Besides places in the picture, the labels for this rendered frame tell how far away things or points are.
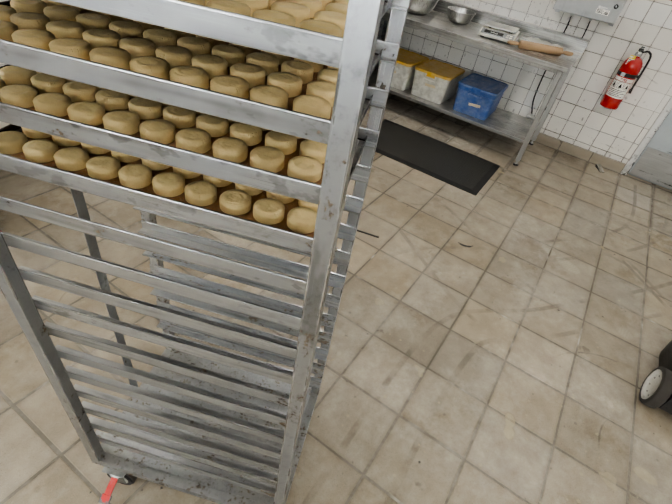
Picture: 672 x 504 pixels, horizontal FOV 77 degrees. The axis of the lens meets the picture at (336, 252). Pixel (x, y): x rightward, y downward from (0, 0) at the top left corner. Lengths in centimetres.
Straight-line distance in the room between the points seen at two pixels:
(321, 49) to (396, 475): 158
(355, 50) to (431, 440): 167
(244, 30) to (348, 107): 14
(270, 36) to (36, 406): 175
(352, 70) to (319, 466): 152
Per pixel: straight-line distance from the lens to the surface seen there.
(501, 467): 200
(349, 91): 47
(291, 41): 50
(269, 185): 58
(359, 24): 45
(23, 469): 192
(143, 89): 61
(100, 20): 84
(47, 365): 124
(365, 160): 100
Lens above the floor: 163
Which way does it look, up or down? 40 degrees down
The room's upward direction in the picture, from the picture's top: 11 degrees clockwise
